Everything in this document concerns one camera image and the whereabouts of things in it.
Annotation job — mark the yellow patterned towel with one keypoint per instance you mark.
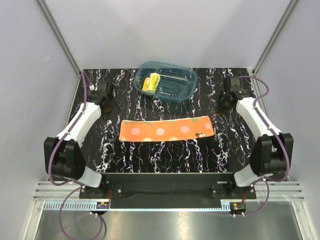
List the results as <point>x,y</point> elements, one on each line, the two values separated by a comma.
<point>151,83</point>

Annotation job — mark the orange dotted towel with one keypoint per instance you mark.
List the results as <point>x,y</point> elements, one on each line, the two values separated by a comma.
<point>166,130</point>

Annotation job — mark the aluminium front rail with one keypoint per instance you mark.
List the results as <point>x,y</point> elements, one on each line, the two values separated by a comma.
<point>68,198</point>

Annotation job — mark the teal plastic basin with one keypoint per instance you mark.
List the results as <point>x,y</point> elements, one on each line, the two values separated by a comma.
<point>176,83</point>

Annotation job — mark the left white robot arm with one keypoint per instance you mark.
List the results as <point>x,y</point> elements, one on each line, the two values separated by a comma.
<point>63,155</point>

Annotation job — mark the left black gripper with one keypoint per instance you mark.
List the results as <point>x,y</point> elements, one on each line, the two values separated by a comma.
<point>112,100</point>

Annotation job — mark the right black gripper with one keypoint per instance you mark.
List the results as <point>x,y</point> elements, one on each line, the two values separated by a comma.
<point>222,94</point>

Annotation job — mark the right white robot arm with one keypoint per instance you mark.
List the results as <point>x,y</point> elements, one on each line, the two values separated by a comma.
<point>271,157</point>

